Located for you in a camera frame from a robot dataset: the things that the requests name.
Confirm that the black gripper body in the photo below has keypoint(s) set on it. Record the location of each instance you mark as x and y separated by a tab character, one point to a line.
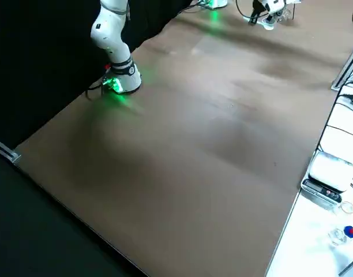
258	5

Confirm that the white crucible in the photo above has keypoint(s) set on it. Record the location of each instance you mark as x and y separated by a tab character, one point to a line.
269	26

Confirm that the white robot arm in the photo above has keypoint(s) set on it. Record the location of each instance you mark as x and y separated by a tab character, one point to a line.
217	2
113	37

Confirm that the digital kitchen scale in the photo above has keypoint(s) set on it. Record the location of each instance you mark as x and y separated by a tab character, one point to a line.
329	173

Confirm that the small glass dish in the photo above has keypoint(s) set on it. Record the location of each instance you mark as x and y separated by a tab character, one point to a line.
347	207

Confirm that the aluminium camera post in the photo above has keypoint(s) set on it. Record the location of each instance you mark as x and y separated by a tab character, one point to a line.
346	66

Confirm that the aluminium frame bar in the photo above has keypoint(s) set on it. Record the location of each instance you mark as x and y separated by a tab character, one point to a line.
6	150

